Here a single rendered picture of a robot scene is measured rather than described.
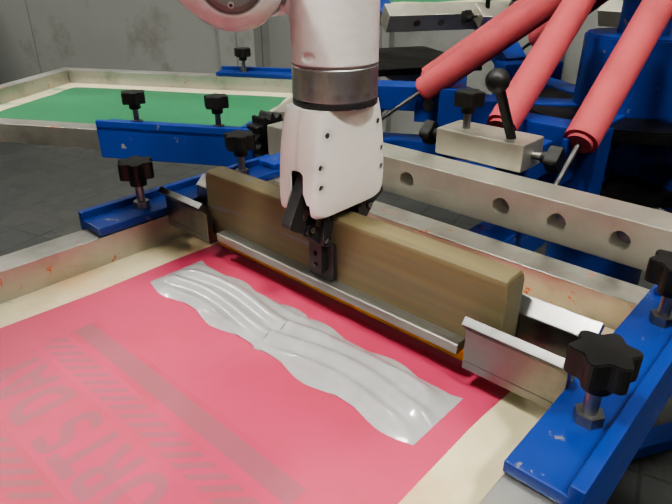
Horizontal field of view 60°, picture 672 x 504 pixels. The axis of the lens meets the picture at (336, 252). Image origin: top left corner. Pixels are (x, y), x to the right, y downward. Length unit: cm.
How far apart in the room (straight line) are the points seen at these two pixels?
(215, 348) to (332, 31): 30
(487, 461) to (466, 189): 37
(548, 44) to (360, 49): 58
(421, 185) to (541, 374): 37
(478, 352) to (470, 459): 8
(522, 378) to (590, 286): 18
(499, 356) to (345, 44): 27
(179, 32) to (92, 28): 95
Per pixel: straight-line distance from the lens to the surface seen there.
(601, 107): 93
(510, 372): 48
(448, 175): 74
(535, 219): 70
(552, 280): 64
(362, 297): 55
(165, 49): 499
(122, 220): 74
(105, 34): 545
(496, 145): 76
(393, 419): 47
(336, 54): 49
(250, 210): 64
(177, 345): 57
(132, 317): 63
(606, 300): 62
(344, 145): 52
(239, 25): 45
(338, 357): 53
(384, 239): 52
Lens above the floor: 128
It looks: 27 degrees down
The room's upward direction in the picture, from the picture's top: straight up
